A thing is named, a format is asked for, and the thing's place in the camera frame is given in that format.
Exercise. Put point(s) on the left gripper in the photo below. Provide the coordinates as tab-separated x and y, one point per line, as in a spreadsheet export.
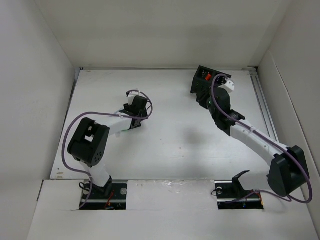
127	107

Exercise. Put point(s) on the black orange-capped highlighter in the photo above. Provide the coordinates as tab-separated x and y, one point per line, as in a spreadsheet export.
207	76

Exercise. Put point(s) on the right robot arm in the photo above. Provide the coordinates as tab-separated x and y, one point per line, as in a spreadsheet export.
288	169

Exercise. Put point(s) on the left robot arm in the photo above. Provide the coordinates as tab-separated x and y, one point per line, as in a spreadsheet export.
86	138

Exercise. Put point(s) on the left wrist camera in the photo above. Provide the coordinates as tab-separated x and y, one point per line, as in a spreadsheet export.
131	94

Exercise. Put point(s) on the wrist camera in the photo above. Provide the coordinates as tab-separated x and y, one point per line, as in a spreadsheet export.
131	94
229	86

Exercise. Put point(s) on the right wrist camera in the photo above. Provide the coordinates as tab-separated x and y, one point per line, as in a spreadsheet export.
229	86

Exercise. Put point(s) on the metal rail on right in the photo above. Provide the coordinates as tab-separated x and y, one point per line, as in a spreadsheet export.
262	102

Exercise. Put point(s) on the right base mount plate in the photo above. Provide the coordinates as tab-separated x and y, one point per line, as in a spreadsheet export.
232	196

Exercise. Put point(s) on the base mount plate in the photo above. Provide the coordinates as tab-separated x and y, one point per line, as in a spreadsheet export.
232	196
116	200

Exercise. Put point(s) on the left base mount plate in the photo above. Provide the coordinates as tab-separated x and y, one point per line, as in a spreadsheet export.
116	200

